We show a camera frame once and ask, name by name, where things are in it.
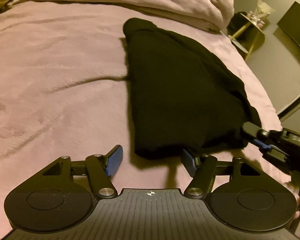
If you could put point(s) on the round side table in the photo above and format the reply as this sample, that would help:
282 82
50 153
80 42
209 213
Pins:
248 38

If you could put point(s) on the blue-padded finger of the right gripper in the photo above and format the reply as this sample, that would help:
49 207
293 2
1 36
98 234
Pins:
270 152
253 130

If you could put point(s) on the wall television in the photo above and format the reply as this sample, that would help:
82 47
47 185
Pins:
290 22

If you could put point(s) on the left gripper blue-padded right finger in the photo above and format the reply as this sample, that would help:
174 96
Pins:
206 162

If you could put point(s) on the black garment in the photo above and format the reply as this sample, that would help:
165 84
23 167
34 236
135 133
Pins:
183 97

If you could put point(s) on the white paper bouquet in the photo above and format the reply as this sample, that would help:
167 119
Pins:
263 10

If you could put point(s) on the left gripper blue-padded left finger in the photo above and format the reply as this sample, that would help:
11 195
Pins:
109 162

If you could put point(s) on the dark clothes on side table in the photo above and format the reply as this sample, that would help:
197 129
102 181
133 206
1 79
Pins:
237 22

